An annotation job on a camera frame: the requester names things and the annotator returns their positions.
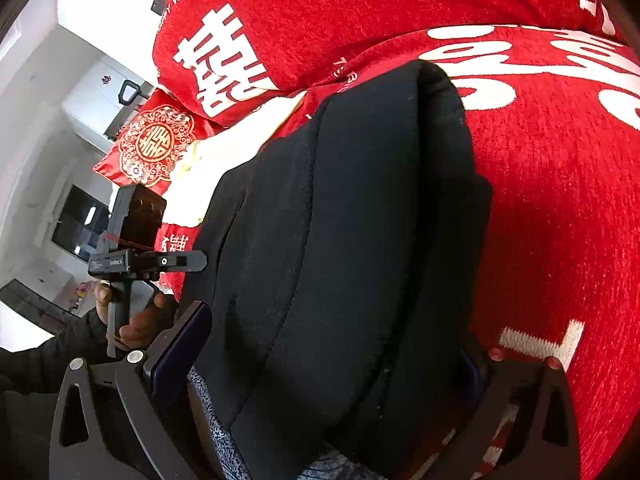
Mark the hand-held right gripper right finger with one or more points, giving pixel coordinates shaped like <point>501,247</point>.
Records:
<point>500,385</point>

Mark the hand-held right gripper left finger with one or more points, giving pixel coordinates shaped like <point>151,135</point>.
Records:
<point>175,355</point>

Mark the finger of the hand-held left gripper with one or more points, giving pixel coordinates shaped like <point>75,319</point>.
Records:
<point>182,260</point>

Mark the black pants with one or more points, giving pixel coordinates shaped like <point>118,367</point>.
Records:
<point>340,240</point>

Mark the person's left forearm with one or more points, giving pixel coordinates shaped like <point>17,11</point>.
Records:
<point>55,355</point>

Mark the person's left hand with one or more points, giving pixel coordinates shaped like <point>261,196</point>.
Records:
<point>140,322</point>

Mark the black television screen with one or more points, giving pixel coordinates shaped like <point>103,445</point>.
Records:
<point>80,225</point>

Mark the white cloth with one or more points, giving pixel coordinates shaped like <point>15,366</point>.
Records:
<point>195,185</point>

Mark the blue patterned bed sheet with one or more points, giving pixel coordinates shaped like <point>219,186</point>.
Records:
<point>222,410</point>

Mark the red embroidered cushion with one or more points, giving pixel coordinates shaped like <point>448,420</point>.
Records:
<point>150,145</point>

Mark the white cabinet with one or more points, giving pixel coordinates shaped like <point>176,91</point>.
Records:
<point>100,105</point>

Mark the dark grey counter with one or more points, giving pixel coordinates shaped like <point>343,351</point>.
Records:
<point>35,305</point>

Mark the red printed blanket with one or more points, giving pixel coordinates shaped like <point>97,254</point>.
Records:
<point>550,185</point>

